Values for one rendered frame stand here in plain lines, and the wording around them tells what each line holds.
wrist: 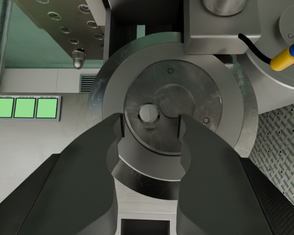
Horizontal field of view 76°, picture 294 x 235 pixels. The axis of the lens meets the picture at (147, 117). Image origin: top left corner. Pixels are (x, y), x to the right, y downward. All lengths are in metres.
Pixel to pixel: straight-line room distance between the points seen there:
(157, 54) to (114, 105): 0.06
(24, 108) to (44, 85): 2.86
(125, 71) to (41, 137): 0.43
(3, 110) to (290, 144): 0.63
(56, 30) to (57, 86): 2.86
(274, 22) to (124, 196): 0.44
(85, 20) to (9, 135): 0.36
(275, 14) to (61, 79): 3.23
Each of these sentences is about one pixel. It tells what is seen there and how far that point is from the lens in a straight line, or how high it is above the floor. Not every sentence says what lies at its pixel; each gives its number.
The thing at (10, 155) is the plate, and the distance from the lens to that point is 0.61.
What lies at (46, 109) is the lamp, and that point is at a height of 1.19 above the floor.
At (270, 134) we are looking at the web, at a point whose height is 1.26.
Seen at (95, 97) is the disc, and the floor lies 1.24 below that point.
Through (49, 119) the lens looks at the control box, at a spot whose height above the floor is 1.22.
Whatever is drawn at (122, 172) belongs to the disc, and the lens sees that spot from 0.16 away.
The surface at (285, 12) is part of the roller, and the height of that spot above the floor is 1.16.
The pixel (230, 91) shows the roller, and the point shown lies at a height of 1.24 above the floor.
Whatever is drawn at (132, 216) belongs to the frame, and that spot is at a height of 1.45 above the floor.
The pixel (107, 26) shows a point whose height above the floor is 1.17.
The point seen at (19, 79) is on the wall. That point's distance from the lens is 3.71.
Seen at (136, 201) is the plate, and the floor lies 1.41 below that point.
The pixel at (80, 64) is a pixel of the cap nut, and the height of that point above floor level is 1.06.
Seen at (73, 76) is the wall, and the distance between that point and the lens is 3.29.
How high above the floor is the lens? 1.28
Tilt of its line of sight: 9 degrees down
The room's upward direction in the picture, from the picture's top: 179 degrees counter-clockwise
